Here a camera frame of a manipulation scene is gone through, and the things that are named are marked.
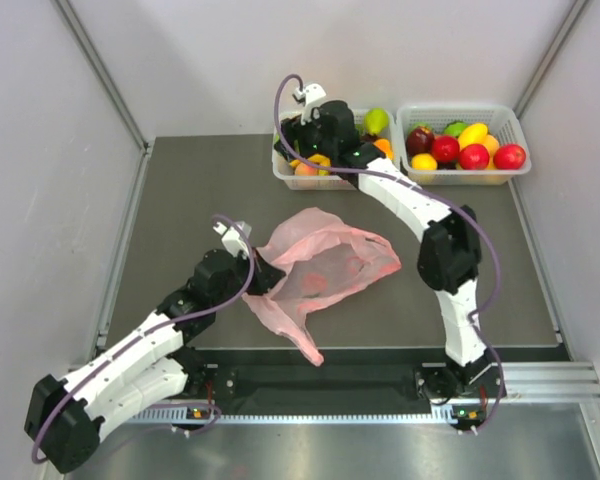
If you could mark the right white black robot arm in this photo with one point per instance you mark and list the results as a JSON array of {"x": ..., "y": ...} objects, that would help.
[{"x": 450, "y": 237}]

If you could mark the pink plastic bag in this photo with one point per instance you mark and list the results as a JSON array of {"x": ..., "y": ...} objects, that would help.
[{"x": 318, "y": 252}]

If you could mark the white plastic basket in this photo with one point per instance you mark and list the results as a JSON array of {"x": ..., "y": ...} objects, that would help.
[
  {"x": 284, "y": 171},
  {"x": 504, "y": 128}
]

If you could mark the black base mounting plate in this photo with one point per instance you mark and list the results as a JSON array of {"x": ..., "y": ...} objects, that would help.
[{"x": 284, "y": 378}]

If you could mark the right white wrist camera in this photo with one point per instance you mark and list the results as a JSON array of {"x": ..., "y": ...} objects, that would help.
[{"x": 309, "y": 96}]

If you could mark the red apple far right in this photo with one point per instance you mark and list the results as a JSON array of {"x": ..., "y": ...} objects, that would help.
[{"x": 510, "y": 157}]

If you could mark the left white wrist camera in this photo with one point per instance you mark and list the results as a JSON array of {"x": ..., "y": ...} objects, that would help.
[{"x": 234, "y": 238}]

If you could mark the yellow lemon right basket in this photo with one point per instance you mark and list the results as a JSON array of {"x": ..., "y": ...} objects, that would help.
[{"x": 424, "y": 162}]

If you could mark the left white plastic basket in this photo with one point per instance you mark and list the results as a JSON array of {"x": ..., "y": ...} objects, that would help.
[{"x": 284, "y": 171}]

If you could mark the yellow mango right basket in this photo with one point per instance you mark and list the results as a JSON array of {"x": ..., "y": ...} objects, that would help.
[{"x": 473, "y": 134}]

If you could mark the red apple middle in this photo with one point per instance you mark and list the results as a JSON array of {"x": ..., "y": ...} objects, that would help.
[{"x": 445, "y": 149}]

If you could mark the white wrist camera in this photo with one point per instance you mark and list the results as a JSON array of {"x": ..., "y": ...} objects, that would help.
[
  {"x": 234, "y": 238},
  {"x": 309, "y": 96}
]

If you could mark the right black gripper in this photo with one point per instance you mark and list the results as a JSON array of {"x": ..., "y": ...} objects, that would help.
[{"x": 293, "y": 131}]

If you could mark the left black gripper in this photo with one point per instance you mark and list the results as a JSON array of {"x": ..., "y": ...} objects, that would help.
[{"x": 266, "y": 276}]

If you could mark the right white plastic basket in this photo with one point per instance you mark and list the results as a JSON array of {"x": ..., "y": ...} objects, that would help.
[{"x": 504, "y": 128}]

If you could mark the peach fruit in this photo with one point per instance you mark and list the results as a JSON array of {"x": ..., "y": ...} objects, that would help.
[{"x": 304, "y": 170}]

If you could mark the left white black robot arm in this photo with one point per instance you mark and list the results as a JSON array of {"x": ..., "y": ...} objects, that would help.
[{"x": 69, "y": 418}]

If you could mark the red apple front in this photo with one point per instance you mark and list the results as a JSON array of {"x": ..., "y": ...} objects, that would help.
[{"x": 474, "y": 157}]

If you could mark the green pear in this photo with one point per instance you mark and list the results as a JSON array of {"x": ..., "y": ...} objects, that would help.
[{"x": 375, "y": 121}]

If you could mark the dark red apple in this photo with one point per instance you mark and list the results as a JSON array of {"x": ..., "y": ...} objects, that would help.
[{"x": 419, "y": 141}]

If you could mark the orange yellow mango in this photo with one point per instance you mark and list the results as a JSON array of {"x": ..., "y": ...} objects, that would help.
[{"x": 385, "y": 146}]

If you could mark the green lime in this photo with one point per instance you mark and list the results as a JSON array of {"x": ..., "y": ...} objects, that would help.
[{"x": 455, "y": 129}]

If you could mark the small yellow banana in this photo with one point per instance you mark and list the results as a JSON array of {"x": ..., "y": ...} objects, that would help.
[{"x": 321, "y": 164}]

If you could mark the grey slotted cable duct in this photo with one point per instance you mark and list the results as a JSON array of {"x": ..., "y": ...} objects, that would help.
[{"x": 433, "y": 414}]

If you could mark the dark green avocado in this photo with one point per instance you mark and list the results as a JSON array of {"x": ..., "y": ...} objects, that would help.
[{"x": 313, "y": 295}]

